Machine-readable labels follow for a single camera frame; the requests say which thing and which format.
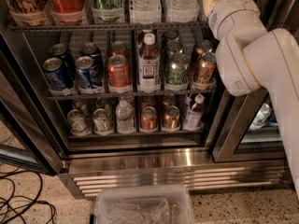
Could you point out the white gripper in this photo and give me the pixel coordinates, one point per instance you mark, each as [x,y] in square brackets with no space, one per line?
[232,14]

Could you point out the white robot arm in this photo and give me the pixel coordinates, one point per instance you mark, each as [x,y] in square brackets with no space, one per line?
[249,57]

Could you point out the copper lacroix can back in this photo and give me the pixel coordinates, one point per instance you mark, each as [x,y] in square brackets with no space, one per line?
[199,48]

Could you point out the copper lacroix can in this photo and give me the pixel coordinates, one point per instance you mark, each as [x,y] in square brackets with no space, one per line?
[199,48]
[204,70]

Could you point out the green lacroix can back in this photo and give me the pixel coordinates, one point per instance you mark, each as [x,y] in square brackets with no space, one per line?
[169,35]

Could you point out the green lacroix can middle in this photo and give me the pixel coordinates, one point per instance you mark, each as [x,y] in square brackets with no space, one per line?
[172,47]

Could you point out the copper lacroix can front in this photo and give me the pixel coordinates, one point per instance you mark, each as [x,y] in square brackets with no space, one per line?
[204,70]

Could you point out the green lacroix can front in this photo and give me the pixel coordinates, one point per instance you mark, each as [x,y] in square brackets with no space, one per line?
[176,73]

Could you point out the tea bottle bottom shelf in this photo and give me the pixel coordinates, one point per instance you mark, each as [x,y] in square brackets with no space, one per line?
[194,112]

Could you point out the green lacroix can top shelf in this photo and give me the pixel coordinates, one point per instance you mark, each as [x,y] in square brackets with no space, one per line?
[108,10]

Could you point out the orange soda can back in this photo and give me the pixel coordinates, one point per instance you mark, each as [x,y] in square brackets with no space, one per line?
[119,48]

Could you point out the orange soda can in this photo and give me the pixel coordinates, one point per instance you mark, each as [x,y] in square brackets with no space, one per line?
[119,48]
[119,74]

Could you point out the orange soda can front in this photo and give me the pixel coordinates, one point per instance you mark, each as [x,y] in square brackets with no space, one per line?
[119,74]

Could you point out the copper can bottom front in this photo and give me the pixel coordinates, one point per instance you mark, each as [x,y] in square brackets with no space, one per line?
[171,118]

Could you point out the blue pepsi can back right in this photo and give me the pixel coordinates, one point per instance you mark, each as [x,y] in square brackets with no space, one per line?
[91,50]

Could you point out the blue pepsi can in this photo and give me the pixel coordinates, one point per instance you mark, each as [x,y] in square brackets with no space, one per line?
[60,83]
[89,77]
[91,50]
[62,52]

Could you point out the orange can bottom front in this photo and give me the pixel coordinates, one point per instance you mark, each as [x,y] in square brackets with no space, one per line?
[148,119]

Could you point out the red coca cola can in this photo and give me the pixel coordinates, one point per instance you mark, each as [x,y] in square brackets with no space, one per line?
[68,12]

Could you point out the blue pepsi can front right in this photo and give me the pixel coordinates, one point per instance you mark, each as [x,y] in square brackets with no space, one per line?
[89,77]

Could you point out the blue pepsi can back left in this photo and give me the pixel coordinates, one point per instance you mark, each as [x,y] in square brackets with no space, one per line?
[62,52]

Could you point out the silver can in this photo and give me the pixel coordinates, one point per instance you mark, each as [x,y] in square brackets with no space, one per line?
[101,122]
[78,123]

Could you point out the blue pepsi can front left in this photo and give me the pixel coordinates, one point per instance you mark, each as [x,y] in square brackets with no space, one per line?
[60,83]

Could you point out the silver can bottom far left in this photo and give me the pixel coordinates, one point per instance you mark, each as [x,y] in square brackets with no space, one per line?
[78,123]

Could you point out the orange lacroix can top shelf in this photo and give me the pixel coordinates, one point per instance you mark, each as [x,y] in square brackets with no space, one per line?
[26,2]

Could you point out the stainless fridge base grille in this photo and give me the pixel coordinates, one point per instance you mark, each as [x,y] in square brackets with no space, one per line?
[193,168]

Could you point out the open fridge glass door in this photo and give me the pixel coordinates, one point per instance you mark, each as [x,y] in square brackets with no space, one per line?
[20,116]

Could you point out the clear water bottle right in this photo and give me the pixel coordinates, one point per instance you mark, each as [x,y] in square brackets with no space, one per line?
[181,10]

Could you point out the clear water bottle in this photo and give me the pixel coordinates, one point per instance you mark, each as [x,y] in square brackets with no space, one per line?
[181,10]
[145,11]

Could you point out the clear water bottle left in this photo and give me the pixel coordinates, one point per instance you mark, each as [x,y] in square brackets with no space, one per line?
[145,11]

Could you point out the iced tea bottle back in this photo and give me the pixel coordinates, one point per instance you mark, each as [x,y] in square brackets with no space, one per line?
[140,37]

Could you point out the iced tea bottle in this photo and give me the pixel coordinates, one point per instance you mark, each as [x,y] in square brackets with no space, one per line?
[140,37]
[149,65]

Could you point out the iced tea bottle front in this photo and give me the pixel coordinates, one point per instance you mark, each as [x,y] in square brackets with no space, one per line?
[149,65]

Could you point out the small water bottle bottom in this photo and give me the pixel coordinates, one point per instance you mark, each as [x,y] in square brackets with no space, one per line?
[125,118]

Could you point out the clear plastic bin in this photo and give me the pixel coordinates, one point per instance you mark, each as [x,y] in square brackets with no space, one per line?
[165,204]

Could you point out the top wire shelf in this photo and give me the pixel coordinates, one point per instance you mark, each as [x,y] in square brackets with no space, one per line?
[108,27]

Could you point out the wire shelf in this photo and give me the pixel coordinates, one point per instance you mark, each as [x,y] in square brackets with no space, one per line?
[126,94]
[108,27]

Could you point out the middle wire shelf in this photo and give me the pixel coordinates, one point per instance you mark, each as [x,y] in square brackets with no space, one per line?
[126,94]

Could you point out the right fridge door frame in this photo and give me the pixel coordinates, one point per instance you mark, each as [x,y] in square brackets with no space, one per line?
[250,132]

